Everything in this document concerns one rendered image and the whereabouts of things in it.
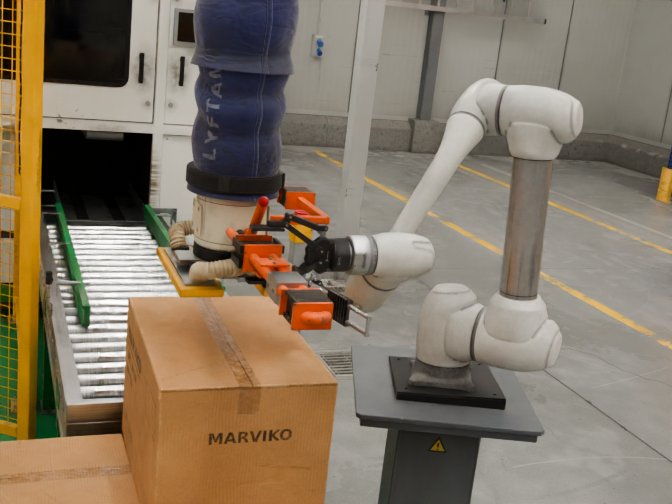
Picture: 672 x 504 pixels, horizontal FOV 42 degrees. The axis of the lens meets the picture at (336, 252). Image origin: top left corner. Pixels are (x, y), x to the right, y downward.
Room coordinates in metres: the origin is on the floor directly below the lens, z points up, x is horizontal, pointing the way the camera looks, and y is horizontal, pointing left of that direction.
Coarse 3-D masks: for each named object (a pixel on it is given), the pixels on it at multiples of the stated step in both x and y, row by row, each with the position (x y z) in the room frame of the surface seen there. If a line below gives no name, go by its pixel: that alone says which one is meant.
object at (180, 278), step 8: (160, 248) 2.14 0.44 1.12; (168, 248) 2.13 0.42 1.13; (184, 248) 2.07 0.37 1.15; (192, 248) 2.17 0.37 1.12; (160, 256) 2.09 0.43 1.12; (168, 256) 2.07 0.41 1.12; (168, 264) 2.01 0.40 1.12; (176, 264) 2.00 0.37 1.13; (192, 264) 1.94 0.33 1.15; (168, 272) 1.98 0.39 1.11; (176, 272) 1.96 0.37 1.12; (184, 272) 1.95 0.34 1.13; (176, 280) 1.90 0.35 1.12; (184, 280) 1.89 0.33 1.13; (208, 280) 1.91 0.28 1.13; (216, 280) 1.93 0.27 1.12; (176, 288) 1.88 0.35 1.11; (184, 288) 1.85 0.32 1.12; (192, 288) 1.85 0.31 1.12; (200, 288) 1.86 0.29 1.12; (208, 288) 1.87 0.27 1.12; (216, 288) 1.87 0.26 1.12; (184, 296) 1.84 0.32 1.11; (192, 296) 1.85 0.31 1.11; (200, 296) 1.85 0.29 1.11; (208, 296) 1.86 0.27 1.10; (216, 296) 1.87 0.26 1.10
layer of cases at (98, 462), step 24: (0, 456) 2.04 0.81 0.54; (24, 456) 2.05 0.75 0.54; (48, 456) 2.07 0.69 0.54; (72, 456) 2.08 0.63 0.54; (96, 456) 2.09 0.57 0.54; (120, 456) 2.11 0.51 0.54; (0, 480) 1.93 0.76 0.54; (24, 480) 1.94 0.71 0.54; (48, 480) 1.95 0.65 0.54; (72, 480) 1.96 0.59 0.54; (96, 480) 1.98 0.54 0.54; (120, 480) 1.99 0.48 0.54
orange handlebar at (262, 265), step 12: (300, 204) 2.35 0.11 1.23; (312, 204) 2.31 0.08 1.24; (276, 216) 2.13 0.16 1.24; (300, 216) 2.15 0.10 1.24; (312, 216) 2.17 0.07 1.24; (324, 216) 2.18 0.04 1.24; (228, 228) 1.96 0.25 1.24; (252, 264) 1.74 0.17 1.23; (264, 264) 1.68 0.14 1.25; (276, 264) 1.69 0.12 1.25; (288, 264) 1.70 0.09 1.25; (264, 276) 1.65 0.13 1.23; (312, 312) 1.44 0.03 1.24; (324, 312) 1.45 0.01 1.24; (312, 324) 1.44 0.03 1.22
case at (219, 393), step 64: (128, 320) 2.23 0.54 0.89; (192, 320) 2.13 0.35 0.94; (256, 320) 2.18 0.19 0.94; (128, 384) 2.17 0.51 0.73; (192, 384) 1.74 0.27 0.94; (256, 384) 1.78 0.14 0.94; (320, 384) 1.82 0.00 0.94; (128, 448) 2.11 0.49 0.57; (192, 448) 1.72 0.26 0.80; (256, 448) 1.77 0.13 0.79; (320, 448) 1.83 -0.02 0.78
